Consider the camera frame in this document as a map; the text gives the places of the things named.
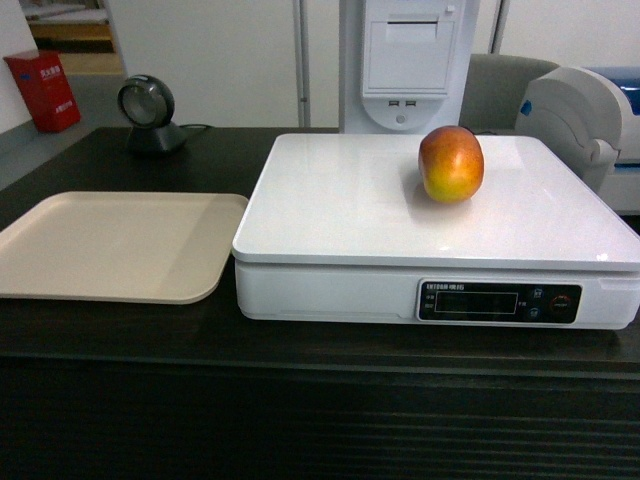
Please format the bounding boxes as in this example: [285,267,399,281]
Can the white label printer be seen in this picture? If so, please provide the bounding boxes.
[515,66,639,215]

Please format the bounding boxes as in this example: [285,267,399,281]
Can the grey chair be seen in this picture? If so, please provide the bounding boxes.
[459,54,559,133]

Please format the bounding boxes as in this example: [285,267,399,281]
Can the black checkout counter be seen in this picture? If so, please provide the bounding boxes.
[1,128,639,479]

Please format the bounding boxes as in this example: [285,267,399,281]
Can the white checkout scale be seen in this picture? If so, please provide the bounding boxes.
[233,134,639,330]

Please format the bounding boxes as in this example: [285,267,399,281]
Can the black round barcode scanner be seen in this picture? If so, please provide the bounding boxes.
[117,74,186,157]

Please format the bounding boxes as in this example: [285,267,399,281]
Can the beige plastic tray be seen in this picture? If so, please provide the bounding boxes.
[1,192,248,304]

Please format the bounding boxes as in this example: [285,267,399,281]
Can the dark red yellow mango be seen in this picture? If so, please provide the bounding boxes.
[418,126,484,204]

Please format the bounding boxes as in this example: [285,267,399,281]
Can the white receipt printer stand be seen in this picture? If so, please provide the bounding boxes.
[339,0,480,134]

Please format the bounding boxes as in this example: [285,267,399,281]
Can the red fire extinguisher box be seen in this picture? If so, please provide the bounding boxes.
[3,50,81,133]

